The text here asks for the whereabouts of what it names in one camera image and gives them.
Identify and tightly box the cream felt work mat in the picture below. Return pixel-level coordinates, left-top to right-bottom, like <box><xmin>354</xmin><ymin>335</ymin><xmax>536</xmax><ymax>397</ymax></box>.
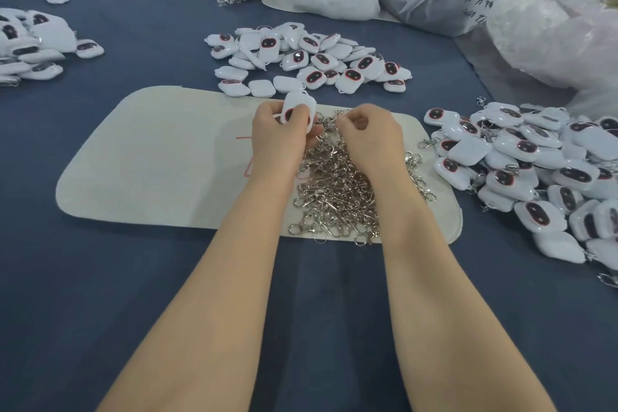
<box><xmin>56</xmin><ymin>86</ymin><xmax>464</xmax><ymax>245</ymax></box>

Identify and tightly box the person's left hand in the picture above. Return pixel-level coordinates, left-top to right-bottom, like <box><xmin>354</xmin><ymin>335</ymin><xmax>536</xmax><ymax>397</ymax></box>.
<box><xmin>249</xmin><ymin>100</ymin><xmax>324</xmax><ymax>188</ymax></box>

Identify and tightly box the person's right forearm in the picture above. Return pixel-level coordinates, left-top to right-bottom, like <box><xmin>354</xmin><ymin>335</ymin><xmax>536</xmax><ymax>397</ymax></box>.
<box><xmin>377</xmin><ymin>187</ymin><xmax>559</xmax><ymax>412</ymax></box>

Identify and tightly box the pile of metal clasps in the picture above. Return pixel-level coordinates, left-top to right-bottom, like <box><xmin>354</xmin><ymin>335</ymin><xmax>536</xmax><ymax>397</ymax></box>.
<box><xmin>288</xmin><ymin>112</ymin><xmax>438</xmax><ymax>247</ymax></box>

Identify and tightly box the white fob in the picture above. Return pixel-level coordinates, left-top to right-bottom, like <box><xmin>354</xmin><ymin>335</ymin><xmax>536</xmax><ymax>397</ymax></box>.
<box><xmin>274</xmin><ymin>90</ymin><xmax>318</xmax><ymax>133</ymax></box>

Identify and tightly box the person's right hand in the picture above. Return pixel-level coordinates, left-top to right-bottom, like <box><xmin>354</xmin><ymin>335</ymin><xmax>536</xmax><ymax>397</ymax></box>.
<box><xmin>335</xmin><ymin>104</ymin><xmax>407</xmax><ymax>200</ymax></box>

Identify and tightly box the thin red thread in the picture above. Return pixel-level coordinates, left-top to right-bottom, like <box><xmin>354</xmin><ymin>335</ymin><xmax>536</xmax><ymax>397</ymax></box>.
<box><xmin>236</xmin><ymin>135</ymin><xmax>256</xmax><ymax>178</ymax></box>

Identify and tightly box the pile of finished fobs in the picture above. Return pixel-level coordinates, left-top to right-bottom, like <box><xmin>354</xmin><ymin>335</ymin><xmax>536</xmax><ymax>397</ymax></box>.
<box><xmin>417</xmin><ymin>100</ymin><xmax>618</xmax><ymax>287</ymax></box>

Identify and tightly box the crumpled clear plastic bag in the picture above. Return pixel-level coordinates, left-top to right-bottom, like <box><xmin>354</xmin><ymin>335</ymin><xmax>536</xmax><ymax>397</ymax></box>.
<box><xmin>487</xmin><ymin>0</ymin><xmax>618</xmax><ymax>118</ymax></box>

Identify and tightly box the person's left forearm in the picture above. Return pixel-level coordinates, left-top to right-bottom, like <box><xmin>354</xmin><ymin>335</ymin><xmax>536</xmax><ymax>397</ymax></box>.
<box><xmin>97</xmin><ymin>181</ymin><xmax>295</xmax><ymax>412</ymax></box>

